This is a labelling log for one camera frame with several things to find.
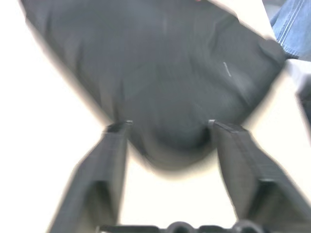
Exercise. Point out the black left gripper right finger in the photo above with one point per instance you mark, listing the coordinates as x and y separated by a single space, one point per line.
245 170

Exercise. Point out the dark grey cloth garment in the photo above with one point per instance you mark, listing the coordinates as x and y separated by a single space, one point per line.
158 72

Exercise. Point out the person in blue jeans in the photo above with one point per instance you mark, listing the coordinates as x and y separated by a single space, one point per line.
294 29

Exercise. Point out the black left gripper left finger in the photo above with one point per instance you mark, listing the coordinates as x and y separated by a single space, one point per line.
102 174

